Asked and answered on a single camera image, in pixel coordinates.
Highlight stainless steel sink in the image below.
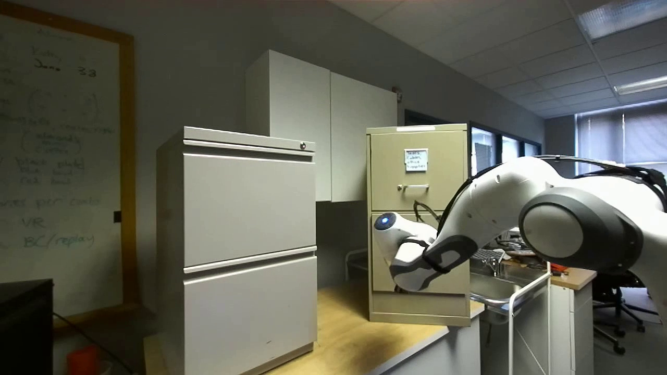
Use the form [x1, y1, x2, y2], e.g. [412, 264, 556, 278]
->
[469, 267, 552, 315]

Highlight white blue label card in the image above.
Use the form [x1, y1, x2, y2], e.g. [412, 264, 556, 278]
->
[402, 145, 432, 172]

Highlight thin black cable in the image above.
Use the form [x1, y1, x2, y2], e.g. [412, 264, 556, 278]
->
[53, 309, 138, 375]

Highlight silver drawer handle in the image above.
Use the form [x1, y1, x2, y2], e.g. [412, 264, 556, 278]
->
[399, 181, 432, 198]

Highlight ceiling light panel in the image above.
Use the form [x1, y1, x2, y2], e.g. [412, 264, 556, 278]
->
[576, 0, 667, 42]
[610, 72, 667, 97]

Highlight grey filing cabinet drawer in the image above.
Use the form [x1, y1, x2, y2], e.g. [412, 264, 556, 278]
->
[182, 254, 320, 375]
[182, 150, 318, 270]

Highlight grey metal filing cabinet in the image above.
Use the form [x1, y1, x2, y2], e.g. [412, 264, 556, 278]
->
[155, 122, 320, 375]

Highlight beige metal filing cabinet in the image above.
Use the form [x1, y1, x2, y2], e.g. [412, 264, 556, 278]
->
[365, 120, 475, 327]

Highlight white wall cabinet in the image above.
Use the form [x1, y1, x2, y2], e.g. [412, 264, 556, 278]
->
[243, 47, 400, 203]

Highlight black office chair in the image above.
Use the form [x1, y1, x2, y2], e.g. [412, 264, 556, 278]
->
[591, 269, 658, 358]

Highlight white desk with wood top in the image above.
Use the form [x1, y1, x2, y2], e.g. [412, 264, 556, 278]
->
[548, 264, 600, 375]

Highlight red round object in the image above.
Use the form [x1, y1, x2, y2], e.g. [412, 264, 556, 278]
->
[66, 343, 104, 375]

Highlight dark framed interior windows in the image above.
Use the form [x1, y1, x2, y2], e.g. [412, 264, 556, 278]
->
[469, 122, 545, 176]

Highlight window with blinds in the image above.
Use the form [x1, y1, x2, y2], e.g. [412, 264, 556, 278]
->
[574, 97, 667, 172]

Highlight beige drawer with label card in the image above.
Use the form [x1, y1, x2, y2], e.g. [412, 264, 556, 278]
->
[369, 128, 471, 211]

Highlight dark tool clutter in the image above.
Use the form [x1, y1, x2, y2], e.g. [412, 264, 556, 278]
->
[471, 234, 550, 278]

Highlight wood framed whiteboard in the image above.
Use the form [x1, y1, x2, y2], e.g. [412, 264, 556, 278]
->
[0, 0, 140, 328]

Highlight black box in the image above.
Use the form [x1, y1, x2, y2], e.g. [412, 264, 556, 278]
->
[0, 277, 56, 375]

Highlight beige drawer without label card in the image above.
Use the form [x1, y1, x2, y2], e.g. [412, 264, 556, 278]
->
[369, 207, 473, 295]

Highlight white tube frame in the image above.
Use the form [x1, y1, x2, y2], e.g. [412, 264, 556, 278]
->
[477, 254, 556, 375]

